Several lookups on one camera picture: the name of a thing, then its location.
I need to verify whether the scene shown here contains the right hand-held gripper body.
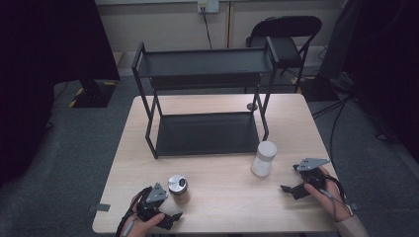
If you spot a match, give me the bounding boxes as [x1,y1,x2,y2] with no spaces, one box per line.
[293,157,331,192]

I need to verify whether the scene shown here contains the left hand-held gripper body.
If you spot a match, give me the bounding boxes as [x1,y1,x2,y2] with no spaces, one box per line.
[136,182,169,222]

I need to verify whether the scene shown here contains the metal-lidded glass jar brown spice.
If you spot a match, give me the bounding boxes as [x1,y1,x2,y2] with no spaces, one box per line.
[167,174,192,205]

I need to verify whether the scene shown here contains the white-lidded jar of white powder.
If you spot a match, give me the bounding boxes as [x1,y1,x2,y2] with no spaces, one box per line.
[250,140,279,178]

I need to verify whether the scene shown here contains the black metal two-tier rack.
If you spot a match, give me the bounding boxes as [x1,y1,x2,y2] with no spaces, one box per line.
[130,37,281,160]

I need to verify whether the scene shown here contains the person's left hand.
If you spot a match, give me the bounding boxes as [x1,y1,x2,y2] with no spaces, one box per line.
[123,192,166,237]

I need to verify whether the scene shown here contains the person's right hand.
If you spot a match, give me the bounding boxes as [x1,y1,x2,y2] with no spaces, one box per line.
[304,166,352,222]

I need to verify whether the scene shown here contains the black stand base yellow tape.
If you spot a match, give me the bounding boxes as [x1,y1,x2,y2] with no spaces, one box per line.
[67,78,119,109]

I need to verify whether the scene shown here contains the black folding chair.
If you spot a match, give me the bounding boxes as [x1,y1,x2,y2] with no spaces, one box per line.
[245,15,323,94]

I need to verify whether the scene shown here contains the black curtain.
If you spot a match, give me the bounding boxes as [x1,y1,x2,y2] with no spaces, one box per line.
[342,0,419,164]
[0,0,122,187]

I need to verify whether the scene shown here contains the left hand-held gripper cable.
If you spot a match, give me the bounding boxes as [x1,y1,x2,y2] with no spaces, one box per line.
[115,188,147,237]

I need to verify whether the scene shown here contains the hand-held gripper cable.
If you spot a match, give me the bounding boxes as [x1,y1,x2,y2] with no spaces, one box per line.
[115,188,147,237]
[324,175,348,222]

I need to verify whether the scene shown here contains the right hand-held gripper cable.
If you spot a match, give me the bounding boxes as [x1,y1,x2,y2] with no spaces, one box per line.
[324,175,348,222]

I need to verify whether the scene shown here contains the black floor cables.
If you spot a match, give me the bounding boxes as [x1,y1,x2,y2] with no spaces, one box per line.
[310,93,355,167]

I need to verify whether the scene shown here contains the black power cable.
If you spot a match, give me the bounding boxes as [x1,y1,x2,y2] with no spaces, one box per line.
[201,6,213,50]

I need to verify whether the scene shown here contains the white wall outlet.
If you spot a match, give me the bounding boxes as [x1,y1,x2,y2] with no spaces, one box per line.
[197,0,220,15]

